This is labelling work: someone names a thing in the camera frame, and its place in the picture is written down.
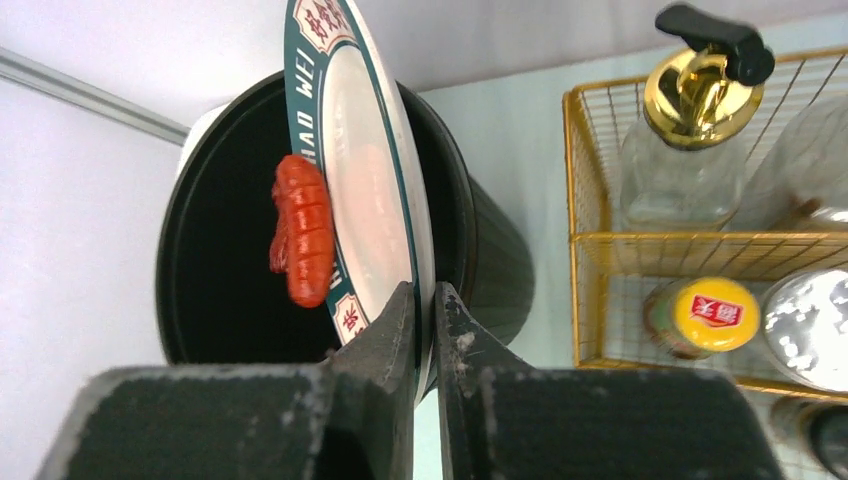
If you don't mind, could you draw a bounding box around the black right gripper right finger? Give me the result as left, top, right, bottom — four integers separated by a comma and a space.
433, 282, 783, 479

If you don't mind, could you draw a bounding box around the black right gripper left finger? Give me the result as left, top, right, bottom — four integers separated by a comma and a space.
38, 282, 415, 479

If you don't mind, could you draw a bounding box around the green rimmed white plate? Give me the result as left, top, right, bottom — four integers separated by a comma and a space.
283, 1, 436, 397

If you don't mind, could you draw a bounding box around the clear glass oil bottle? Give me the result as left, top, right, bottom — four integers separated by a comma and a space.
618, 2, 776, 232

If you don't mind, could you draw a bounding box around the black cap small bottle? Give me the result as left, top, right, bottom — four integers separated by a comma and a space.
768, 396, 847, 479

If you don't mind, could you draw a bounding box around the silver lid pepper jar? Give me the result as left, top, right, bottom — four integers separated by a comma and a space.
760, 268, 847, 394

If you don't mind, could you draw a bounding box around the black plastic bucket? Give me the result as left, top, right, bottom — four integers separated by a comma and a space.
156, 73, 535, 364

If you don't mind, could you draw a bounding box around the red sausage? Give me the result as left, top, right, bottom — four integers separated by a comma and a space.
269, 154, 335, 308

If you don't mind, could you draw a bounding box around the white rectangular basin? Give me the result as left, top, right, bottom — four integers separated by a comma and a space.
175, 102, 230, 179

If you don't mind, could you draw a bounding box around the gold wire rack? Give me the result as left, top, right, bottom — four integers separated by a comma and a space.
562, 45, 847, 402

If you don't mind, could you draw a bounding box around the left aluminium frame post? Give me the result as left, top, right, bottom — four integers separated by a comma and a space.
1, 48, 190, 145

